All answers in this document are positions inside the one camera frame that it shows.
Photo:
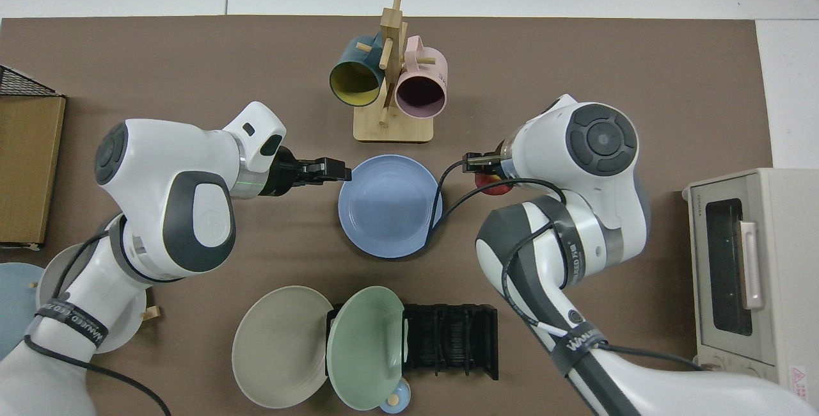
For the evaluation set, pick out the black dish rack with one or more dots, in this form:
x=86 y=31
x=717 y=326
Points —
x=448 y=339

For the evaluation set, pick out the dark blue mug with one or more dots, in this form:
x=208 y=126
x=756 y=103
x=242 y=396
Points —
x=349 y=57

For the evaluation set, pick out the wooden plate rack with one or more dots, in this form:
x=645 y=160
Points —
x=151 y=313

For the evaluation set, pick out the red yellow apple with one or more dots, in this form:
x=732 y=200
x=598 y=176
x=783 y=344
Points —
x=492 y=187

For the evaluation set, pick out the small blue round thing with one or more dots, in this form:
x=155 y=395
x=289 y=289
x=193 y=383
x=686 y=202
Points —
x=397 y=400

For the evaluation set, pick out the pale toaster oven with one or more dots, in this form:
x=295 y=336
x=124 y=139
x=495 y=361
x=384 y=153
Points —
x=793 y=243

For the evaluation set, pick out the light blue plate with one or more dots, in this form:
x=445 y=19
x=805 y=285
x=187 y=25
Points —
x=13 y=301

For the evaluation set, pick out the green plate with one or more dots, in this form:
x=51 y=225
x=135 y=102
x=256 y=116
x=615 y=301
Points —
x=365 y=345

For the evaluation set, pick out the brown table cloth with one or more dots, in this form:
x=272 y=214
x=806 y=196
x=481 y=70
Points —
x=192 y=70

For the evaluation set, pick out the wooden cup stand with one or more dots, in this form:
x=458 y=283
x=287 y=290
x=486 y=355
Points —
x=393 y=131

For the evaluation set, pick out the grey plate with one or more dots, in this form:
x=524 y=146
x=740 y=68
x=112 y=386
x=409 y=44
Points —
x=134 y=317

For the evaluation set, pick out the beige plate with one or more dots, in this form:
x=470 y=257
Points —
x=281 y=345

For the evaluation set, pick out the pink mug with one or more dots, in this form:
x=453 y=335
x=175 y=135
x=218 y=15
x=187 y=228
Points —
x=429 y=64

